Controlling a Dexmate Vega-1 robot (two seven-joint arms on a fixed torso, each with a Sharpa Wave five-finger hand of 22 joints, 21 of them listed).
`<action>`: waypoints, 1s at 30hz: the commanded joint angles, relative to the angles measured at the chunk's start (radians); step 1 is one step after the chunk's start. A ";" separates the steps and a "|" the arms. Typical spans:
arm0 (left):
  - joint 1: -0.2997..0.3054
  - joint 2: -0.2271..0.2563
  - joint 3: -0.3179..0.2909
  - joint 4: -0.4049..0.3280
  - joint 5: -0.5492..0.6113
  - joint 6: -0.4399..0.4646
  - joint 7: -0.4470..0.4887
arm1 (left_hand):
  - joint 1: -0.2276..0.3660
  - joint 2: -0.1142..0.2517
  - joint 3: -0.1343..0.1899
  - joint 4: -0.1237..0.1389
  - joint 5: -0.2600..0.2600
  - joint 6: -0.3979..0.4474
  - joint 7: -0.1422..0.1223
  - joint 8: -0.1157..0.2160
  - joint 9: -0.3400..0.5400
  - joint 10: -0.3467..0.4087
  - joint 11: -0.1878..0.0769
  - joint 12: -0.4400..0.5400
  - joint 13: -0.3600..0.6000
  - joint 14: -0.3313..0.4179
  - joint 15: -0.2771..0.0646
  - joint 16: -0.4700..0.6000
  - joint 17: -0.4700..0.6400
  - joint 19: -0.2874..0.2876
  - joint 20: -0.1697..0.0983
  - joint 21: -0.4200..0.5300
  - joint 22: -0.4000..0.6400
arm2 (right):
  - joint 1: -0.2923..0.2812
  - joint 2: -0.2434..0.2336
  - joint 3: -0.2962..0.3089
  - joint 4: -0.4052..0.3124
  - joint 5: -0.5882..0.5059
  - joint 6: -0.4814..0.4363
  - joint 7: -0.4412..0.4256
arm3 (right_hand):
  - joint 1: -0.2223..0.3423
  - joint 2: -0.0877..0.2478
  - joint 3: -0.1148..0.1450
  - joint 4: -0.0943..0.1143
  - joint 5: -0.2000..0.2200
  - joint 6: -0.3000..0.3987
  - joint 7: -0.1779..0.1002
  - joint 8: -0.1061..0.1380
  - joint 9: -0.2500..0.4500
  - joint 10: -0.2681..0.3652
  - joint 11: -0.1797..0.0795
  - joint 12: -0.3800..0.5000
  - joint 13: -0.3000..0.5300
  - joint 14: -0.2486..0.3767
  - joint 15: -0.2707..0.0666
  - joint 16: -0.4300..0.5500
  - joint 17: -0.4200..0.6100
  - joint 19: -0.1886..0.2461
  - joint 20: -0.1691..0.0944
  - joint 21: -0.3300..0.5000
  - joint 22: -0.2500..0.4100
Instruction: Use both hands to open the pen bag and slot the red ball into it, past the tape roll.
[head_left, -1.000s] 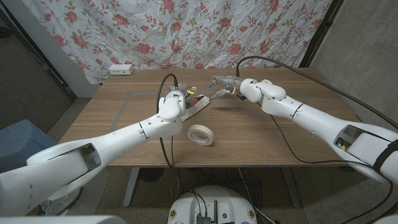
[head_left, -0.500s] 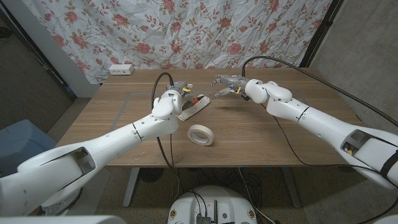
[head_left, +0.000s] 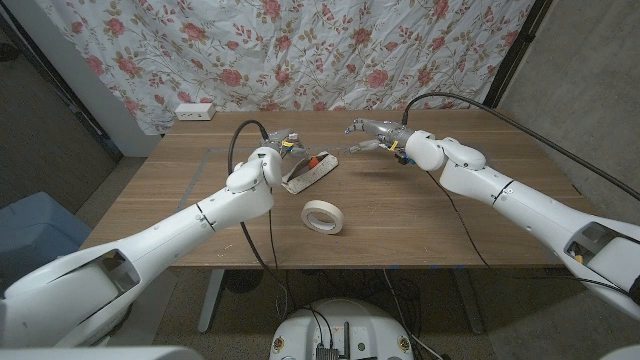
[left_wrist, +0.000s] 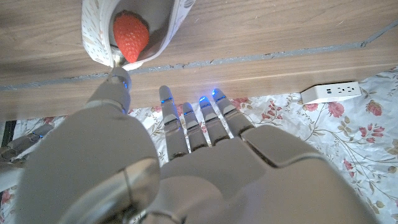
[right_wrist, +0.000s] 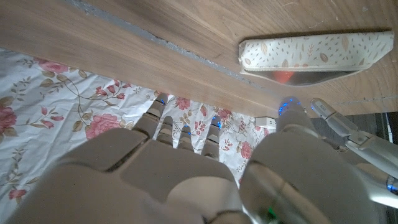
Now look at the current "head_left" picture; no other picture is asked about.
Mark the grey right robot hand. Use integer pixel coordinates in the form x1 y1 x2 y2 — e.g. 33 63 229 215
344 118 416 155

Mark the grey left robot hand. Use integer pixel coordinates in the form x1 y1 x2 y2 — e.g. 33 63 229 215
267 128 309 160

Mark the cream patterned pen bag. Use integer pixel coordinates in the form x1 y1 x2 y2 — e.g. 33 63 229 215
280 151 340 195

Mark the white right shoulder cover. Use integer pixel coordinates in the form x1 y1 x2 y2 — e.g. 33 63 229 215
601 343 640 360

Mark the white left shoulder cover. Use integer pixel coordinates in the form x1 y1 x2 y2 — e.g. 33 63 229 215
0 344 204 360

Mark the white masking tape roll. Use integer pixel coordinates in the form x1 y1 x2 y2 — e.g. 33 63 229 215
300 199 345 236

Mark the floral backdrop cloth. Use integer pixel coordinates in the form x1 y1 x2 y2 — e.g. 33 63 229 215
33 0 536 136

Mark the white power strip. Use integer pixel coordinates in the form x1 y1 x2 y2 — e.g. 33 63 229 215
174 102 217 122

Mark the black round floor object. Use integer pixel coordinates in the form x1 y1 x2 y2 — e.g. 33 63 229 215
223 268 265 295

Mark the black backdrop stand pole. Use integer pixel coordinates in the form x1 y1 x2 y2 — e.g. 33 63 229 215
480 0 554 110
0 9 124 162

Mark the white table leg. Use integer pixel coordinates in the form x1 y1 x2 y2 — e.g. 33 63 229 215
197 268 226 334
452 267 485 335

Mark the white robot torso base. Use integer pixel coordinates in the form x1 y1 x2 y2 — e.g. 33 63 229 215
268 297 415 360

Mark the blue plastic bin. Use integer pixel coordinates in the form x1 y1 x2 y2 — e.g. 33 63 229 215
0 191 94 296

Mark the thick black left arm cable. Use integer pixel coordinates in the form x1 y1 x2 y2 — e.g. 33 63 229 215
227 118 291 321

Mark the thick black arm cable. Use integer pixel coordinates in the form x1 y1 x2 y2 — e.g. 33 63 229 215
227 118 291 321
400 91 640 203

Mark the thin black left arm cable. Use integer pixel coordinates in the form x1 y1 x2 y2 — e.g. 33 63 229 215
268 209 281 274

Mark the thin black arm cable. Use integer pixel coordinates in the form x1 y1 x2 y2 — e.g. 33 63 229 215
268 209 281 274
424 169 636 296

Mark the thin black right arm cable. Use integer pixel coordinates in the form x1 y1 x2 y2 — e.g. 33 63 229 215
424 169 636 296

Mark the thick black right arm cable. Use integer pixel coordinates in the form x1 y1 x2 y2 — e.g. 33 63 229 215
400 91 640 203

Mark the white floor cable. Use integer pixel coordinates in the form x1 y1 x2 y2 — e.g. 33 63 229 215
382 268 444 360

